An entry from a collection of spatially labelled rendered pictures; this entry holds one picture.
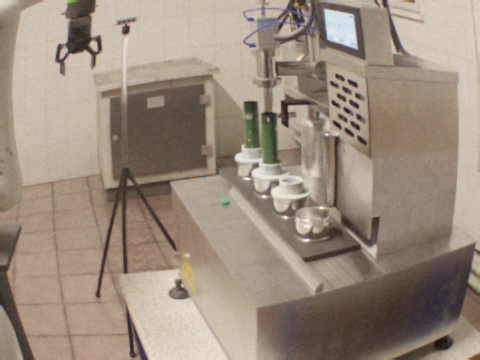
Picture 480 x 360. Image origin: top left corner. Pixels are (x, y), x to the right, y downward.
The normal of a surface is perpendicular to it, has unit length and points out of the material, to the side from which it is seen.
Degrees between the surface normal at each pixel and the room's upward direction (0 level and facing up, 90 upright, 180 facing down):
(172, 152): 90
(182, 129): 90
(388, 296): 90
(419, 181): 90
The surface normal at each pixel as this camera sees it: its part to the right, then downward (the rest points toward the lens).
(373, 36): 0.29, 0.32
